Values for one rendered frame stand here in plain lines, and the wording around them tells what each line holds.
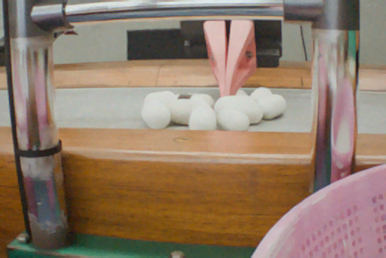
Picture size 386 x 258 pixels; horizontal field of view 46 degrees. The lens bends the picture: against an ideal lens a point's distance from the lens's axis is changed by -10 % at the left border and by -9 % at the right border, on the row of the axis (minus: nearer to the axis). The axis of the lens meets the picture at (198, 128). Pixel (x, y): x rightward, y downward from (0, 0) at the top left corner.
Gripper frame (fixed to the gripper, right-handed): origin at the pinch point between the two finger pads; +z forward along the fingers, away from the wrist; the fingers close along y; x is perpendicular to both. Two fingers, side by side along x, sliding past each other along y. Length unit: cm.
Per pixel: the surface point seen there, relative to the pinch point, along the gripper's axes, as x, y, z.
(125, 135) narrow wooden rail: -11.4, -3.9, 12.4
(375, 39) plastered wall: 139, 55, -155
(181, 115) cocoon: -2.3, -3.1, 4.1
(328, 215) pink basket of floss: -17.8, 7.2, 20.2
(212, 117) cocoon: -4.8, -0.1, 6.1
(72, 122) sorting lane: -0.8, -13.7, 3.9
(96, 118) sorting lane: 0.3, -11.9, 2.6
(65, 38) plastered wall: 137, -115, -154
